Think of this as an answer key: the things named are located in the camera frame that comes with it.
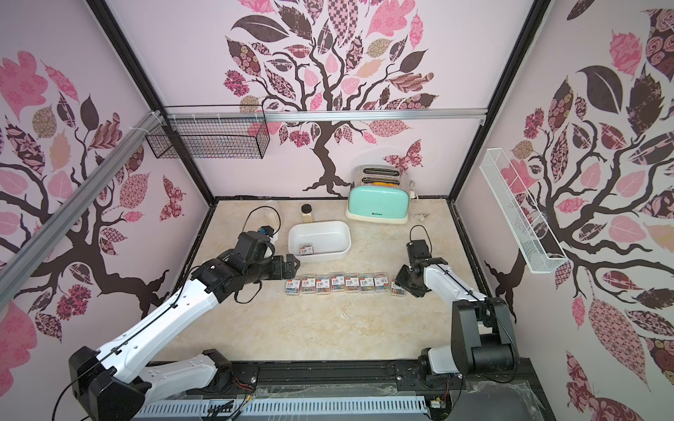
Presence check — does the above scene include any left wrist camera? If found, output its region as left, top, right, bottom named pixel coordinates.
left=234, top=226, right=276, bottom=263

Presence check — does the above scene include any aluminium rail back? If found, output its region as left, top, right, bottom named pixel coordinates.
left=168, top=108, right=488, bottom=123

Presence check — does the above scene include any white cable duct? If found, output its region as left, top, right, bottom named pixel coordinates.
left=134, top=396, right=428, bottom=420

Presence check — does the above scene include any paper clip box side-left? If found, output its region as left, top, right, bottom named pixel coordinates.
left=315, top=275, right=332, bottom=295

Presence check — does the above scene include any black-lidded spice bottle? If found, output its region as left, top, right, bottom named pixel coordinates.
left=301, top=203, right=313, bottom=224

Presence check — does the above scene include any white wire basket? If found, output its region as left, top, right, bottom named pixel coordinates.
left=479, top=148, right=569, bottom=274

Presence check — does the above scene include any aluminium rail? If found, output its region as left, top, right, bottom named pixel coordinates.
left=1, top=111, right=161, bottom=307
left=168, top=108, right=488, bottom=123

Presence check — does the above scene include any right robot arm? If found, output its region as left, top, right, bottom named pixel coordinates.
left=394, top=238, right=520, bottom=384

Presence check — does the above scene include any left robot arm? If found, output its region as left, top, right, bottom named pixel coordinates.
left=67, top=226, right=301, bottom=420

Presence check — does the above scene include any black base frame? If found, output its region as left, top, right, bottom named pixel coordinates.
left=142, top=358, right=554, bottom=420

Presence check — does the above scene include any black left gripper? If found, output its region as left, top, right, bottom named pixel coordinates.
left=243, top=253, right=298, bottom=284

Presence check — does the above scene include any aluminium rail left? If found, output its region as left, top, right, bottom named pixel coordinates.
left=1, top=111, right=161, bottom=307

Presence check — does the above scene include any black wire basket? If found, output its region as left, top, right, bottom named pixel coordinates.
left=145, top=103, right=271, bottom=160

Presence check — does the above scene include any mint green toaster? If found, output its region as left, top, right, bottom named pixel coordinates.
left=345, top=165, right=414, bottom=225

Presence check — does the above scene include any white plastic storage box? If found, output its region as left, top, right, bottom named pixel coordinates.
left=288, top=220, right=352, bottom=263

